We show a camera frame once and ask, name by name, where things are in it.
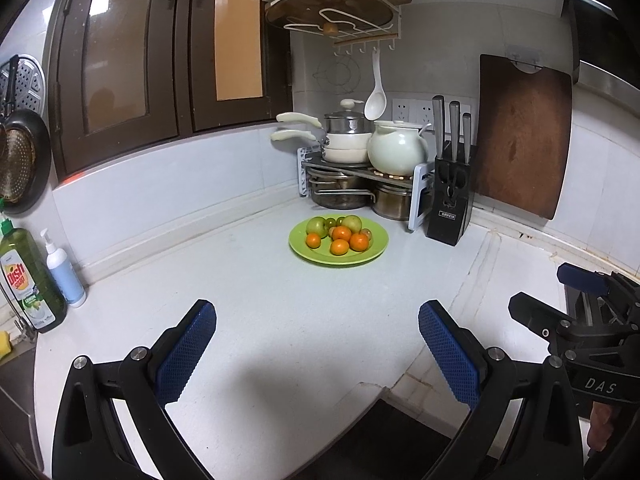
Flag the person's right hand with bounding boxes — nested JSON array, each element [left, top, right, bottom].
[[589, 402, 618, 456]]

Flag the black frying pan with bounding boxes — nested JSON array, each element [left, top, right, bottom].
[[0, 57, 53, 216]]

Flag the steel stock pot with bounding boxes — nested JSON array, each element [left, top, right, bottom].
[[372, 182, 418, 221]]

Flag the grey pot rack shelf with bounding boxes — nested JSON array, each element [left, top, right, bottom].
[[298, 145, 436, 233]]

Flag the copper mesh strainer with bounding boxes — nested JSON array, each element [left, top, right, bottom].
[[0, 127, 38, 201]]

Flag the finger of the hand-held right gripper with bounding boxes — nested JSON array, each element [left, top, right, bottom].
[[507, 291, 640, 359], [557, 261, 640, 328]]

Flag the black kitchen scissors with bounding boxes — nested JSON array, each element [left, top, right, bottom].
[[442, 167, 468, 208]]

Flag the green plate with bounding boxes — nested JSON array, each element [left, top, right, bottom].
[[288, 216, 390, 267]]

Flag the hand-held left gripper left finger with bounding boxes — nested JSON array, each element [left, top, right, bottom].
[[51, 299, 218, 480]]

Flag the metal steamer plate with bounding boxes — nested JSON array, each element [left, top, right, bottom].
[[0, 55, 46, 126]]

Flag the white wire wall rack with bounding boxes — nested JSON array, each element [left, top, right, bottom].
[[260, 0, 413, 58]]

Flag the steel pot with long handle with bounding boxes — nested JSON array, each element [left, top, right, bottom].
[[307, 170, 376, 211]]

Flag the white ceramic pot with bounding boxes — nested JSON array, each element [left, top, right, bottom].
[[366, 120, 430, 176]]

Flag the green dish soap bottle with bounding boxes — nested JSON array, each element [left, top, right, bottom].
[[0, 217, 68, 335]]

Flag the range hood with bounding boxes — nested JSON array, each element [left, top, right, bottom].
[[565, 0, 640, 103]]

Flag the black knife block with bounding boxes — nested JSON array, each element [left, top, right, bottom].
[[425, 144, 476, 247]]

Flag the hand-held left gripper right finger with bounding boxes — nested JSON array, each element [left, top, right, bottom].
[[418, 300, 586, 480]]

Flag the white wall socket panel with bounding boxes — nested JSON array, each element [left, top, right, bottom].
[[391, 97, 473, 126]]

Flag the steel pot with glass lid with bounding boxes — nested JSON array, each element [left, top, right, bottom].
[[322, 98, 368, 136]]

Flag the wire trivet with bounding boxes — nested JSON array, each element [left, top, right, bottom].
[[314, 57, 362, 93]]

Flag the steel handled knife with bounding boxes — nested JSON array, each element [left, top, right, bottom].
[[448, 101, 462, 163], [461, 112, 473, 166], [432, 95, 447, 158]]

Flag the cutting board wall hook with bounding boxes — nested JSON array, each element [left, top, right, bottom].
[[505, 45, 543, 73]]

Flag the white pump bottle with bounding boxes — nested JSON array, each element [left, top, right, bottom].
[[40, 228, 87, 308]]

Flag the brown wooden cutting board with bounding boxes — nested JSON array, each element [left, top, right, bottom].
[[472, 54, 573, 221]]

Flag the steel faucet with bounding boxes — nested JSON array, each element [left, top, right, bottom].
[[7, 305, 36, 343]]

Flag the white ladle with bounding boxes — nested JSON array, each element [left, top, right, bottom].
[[363, 45, 388, 122]]

